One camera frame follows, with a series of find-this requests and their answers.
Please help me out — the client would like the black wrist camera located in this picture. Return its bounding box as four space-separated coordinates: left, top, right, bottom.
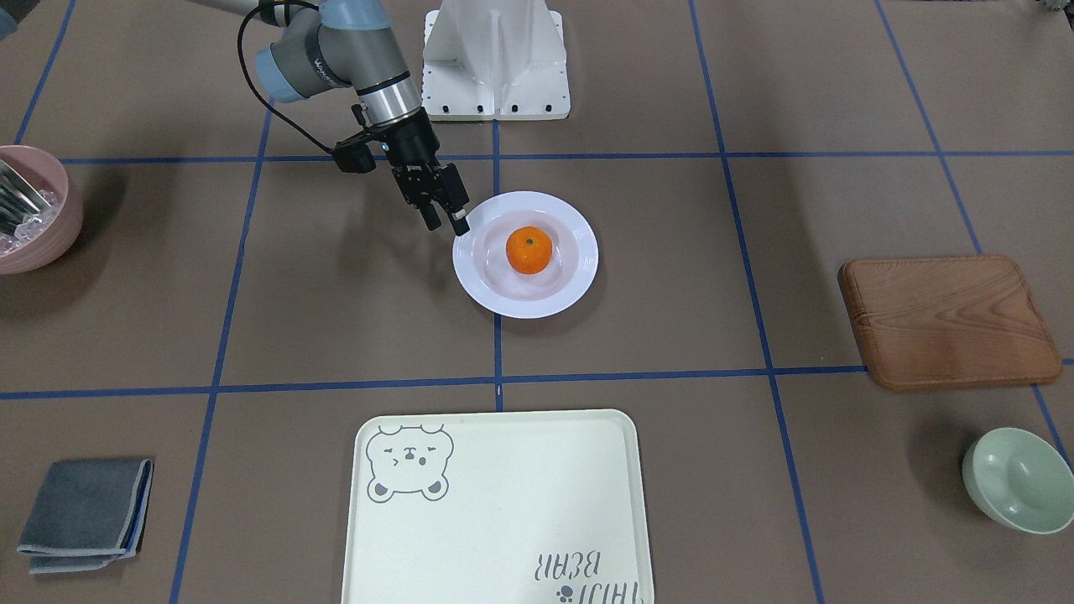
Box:
330 127 388 174

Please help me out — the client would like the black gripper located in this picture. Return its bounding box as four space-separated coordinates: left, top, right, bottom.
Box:
376 111 471 238

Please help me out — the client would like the pink bowl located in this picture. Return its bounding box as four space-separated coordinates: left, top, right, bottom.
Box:
1 145 84 275

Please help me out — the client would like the metal scoop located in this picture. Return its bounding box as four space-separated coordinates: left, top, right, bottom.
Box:
1 160 58 238

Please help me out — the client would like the light green bowl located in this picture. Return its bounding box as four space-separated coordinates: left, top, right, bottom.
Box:
962 427 1073 535

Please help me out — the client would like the cream bear print tray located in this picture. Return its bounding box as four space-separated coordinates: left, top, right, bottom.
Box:
342 409 655 603

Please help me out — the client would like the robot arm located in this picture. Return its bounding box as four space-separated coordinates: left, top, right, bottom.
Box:
208 1 471 236

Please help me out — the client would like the folded grey cloth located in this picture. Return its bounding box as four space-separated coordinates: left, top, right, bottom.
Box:
17 458 154 575

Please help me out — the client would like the white round plate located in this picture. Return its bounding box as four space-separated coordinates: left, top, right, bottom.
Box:
452 191 601 320

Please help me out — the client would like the orange mandarin fruit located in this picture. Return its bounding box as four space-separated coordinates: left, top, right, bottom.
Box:
505 226 554 275

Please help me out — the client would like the wooden tray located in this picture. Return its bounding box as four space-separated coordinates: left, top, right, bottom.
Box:
837 255 1062 393

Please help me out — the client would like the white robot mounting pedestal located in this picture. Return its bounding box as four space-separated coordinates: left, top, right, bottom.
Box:
421 1 571 123

